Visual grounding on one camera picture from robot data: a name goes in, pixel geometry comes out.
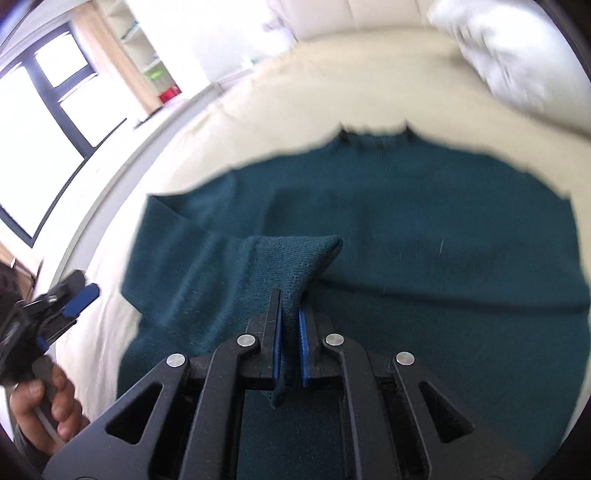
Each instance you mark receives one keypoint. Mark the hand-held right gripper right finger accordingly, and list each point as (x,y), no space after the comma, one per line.
(303,346)

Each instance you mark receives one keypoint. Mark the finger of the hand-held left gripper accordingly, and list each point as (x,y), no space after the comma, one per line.
(83,295)
(69,281)

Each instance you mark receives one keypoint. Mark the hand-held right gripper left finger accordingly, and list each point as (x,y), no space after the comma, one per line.
(277,334)

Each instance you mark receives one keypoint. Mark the dark teal knit sweater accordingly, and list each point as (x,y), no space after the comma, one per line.
(415,230)

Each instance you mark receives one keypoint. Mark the person's left hand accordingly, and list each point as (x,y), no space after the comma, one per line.
(34,415)

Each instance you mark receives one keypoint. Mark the white window ledge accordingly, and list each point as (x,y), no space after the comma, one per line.
(115,152)

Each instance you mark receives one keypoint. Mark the black framed window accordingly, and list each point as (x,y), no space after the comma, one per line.
(27,138)

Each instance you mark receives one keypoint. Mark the red box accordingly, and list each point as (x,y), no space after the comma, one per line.
(168,94)

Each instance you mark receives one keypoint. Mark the green plastic shelf item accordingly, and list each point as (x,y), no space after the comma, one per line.
(154,73)

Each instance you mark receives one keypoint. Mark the beige curtain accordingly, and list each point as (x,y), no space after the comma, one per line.
(111,46)

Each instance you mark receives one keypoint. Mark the bed with beige sheet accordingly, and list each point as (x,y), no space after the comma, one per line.
(286,92)

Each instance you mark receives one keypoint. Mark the white open shelf unit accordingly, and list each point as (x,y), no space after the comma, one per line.
(138,37)

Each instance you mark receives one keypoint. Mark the cream padded headboard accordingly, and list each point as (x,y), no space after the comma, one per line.
(351,14)

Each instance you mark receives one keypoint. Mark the white folded duvet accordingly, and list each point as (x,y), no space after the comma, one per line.
(498,46)

